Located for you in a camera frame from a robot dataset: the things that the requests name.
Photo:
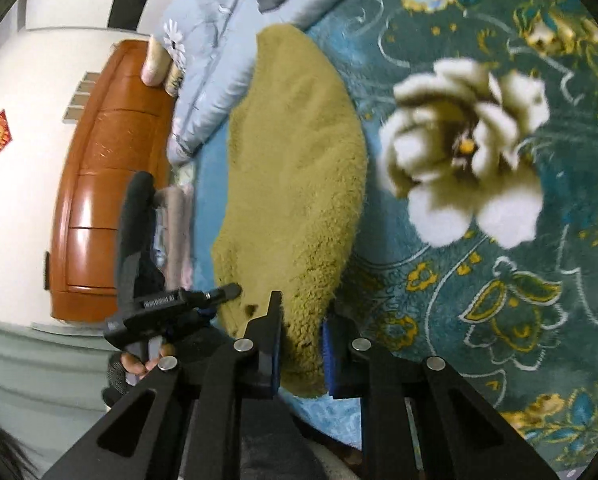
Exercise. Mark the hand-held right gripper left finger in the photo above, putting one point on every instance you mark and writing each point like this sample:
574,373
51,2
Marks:
219,410

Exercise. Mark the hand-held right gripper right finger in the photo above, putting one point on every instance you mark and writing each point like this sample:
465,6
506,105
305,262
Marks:
331,360

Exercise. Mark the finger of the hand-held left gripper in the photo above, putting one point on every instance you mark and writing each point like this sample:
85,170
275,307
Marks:
219,294

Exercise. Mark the green knit sweater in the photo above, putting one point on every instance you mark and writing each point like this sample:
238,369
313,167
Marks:
289,185

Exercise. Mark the person's left forearm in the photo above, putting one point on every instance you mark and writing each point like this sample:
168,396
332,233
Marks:
115,380

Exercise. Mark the folded pink clothes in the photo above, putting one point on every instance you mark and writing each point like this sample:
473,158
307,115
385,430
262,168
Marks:
174,235

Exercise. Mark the person's left hand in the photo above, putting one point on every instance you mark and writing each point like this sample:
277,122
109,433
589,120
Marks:
136,364

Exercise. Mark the person's grey clothing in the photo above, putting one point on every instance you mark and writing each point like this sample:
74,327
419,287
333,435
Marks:
279,445

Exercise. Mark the wooden headboard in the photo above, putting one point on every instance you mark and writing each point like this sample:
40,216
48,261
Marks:
109,185

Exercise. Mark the yellow floral pillow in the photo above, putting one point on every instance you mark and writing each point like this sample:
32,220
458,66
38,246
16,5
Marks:
175,77

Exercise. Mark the blue floral duvet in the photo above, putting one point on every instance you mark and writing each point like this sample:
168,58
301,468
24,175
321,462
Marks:
214,70

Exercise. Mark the pink beige pillow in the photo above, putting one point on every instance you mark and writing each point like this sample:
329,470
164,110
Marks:
155,62

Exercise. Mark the beige wall switch panel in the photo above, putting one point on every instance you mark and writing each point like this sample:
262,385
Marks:
82,88
77,100
71,115
89,77

